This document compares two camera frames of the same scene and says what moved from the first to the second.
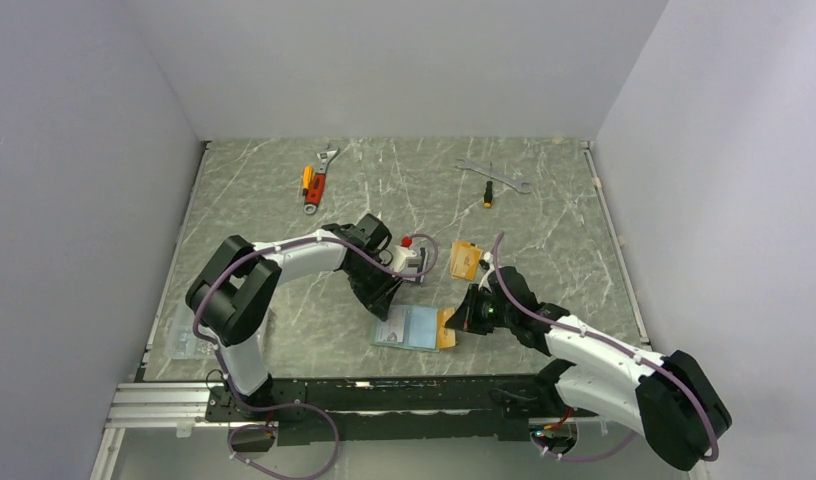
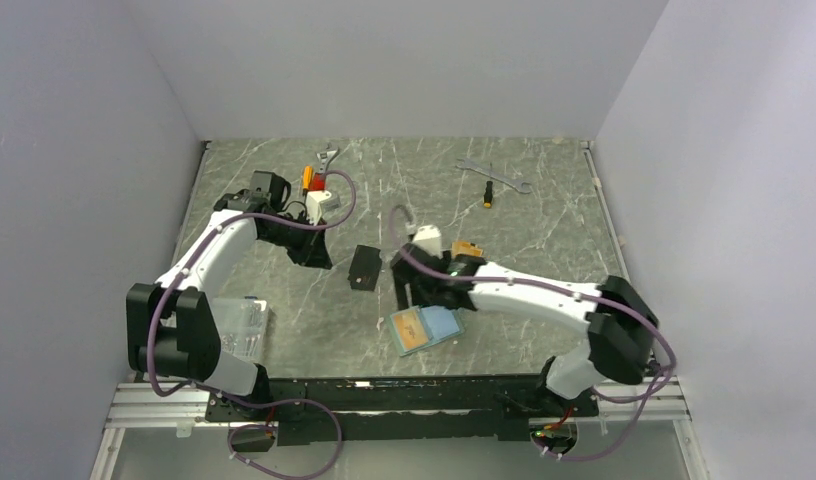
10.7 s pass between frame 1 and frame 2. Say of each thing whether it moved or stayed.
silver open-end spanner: stayed
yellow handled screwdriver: stayed
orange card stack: stayed
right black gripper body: moved
